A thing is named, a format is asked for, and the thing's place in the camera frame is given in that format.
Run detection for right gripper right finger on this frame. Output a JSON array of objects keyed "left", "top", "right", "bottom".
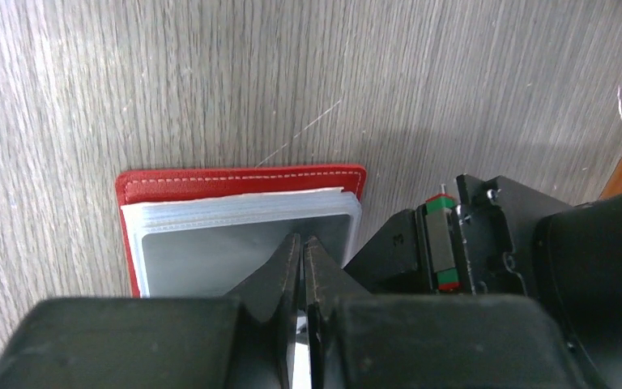
[{"left": 303, "top": 238, "right": 588, "bottom": 388}]

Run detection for white credit card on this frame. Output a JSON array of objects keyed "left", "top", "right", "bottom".
[{"left": 292, "top": 316, "right": 312, "bottom": 389}]

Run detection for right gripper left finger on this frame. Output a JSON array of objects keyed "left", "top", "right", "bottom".
[{"left": 0, "top": 234, "right": 301, "bottom": 388}]

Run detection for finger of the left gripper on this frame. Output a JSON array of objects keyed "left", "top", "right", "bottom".
[{"left": 343, "top": 207, "right": 435, "bottom": 294}]

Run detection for red card holder wallet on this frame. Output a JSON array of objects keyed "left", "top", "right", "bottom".
[{"left": 115, "top": 164, "right": 367, "bottom": 297}]

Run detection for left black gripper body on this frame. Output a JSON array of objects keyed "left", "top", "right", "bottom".
[{"left": 413, "top": 174, "right": 572, "bottom": 296}]

